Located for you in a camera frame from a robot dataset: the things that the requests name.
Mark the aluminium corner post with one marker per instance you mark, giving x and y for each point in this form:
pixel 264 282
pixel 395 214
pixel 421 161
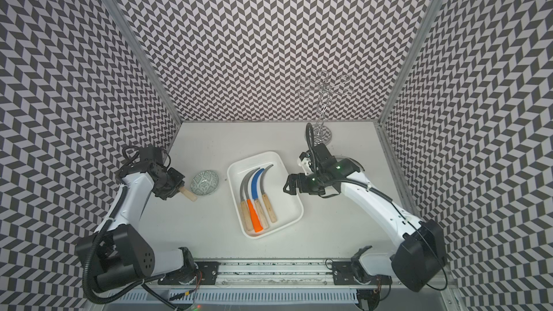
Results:
pixel 123 25
pixel 414 50

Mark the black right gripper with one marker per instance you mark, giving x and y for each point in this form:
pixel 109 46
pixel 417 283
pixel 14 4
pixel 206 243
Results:
pixel 304 188

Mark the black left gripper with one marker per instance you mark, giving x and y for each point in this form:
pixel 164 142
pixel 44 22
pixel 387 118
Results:
pixel 178 177

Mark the orange collar sickle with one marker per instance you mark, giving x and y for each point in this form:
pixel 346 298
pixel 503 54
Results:
pixel 257 226

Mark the wooden handle sickle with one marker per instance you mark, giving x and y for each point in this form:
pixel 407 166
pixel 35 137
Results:
pixel 188 194
pixel 265 198

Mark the chrome wire stand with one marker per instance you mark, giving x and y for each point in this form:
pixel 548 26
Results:
pixel 326 88

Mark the aluminium corner post right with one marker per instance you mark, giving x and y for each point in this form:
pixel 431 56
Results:
pixel 414 50

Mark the clear glass cup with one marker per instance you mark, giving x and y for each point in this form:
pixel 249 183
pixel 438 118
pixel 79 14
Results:
pixel 205 183

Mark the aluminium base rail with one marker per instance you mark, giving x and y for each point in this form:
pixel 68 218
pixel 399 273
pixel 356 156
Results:
pixel 241 284

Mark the aluminium corner post left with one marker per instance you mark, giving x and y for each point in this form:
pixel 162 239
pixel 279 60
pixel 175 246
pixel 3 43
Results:
pixel 123 25

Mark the white plastic storage box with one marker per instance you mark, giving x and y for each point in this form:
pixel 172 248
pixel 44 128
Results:
pixel 288 208

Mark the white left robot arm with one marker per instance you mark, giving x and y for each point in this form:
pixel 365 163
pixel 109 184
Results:
pixel 115 257

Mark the blue blade sickle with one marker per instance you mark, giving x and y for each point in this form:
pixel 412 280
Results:
pixel 255 193

